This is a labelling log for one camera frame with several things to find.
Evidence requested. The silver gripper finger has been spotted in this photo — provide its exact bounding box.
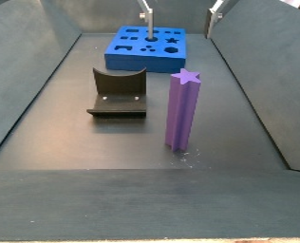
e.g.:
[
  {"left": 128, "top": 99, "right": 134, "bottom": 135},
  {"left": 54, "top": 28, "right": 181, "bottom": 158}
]
[
  {"left": 207, "top": 0, "right": 225, "bottom": 38},
  {"left": 138, "top": 0, "right": 154, "bottom": 40}
]

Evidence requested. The purple star prism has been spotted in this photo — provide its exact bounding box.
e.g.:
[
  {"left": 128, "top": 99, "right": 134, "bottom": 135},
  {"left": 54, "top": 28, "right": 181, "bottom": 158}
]
[{"left": 165, "top": 68, "right": 201, "bottom": 151}]

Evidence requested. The blue shape sorting board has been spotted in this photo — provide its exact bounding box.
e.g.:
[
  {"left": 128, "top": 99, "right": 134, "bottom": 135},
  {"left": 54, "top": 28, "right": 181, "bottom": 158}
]
[{"left": 105, "top": 26, "right": 188, "bottom": 73}]

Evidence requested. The black curved holder stand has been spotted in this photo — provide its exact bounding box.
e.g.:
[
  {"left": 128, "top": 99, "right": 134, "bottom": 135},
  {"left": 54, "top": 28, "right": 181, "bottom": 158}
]
[{"left": 88, "top": 69, "right": 146, "bottom": 118}]

